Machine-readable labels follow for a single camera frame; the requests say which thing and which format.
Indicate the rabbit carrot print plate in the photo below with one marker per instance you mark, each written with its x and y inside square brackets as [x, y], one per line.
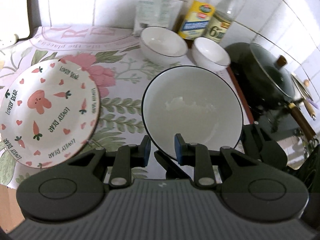
[50, 110]

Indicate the small white bowl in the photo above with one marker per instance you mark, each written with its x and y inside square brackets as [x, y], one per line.
[162, 42]
[210, 52]

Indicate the yellow cap vinegar bottle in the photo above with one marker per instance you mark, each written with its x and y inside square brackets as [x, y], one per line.
[222, 22]

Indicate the white black-rimmed deep plate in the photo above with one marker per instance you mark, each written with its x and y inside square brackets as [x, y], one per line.
[190, 105]

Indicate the white cutting board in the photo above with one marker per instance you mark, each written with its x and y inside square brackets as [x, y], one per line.
[12, 5]

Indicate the steel lid with wooden knob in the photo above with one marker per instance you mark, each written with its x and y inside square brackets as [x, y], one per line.
[300, 85]

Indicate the floral tablecloth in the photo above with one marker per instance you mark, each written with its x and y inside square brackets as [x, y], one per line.
[117, 90]

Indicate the black wok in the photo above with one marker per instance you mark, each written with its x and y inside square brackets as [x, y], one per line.
[240, 62]

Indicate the glass wok lid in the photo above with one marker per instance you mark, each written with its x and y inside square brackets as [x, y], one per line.
[270, 72]

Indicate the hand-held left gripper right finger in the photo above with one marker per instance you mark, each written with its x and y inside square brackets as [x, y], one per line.
[178, 147]

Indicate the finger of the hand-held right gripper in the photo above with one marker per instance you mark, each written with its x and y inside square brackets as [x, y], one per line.
[265, 145]

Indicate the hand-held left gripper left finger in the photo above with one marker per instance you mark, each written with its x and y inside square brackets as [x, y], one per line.
[147, 152]

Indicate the clear plastic seasoning bag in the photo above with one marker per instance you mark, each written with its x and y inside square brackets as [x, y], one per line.
[155, 10]

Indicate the yellow label oil bottle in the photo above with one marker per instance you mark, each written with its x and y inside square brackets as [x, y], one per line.
[197, 17]

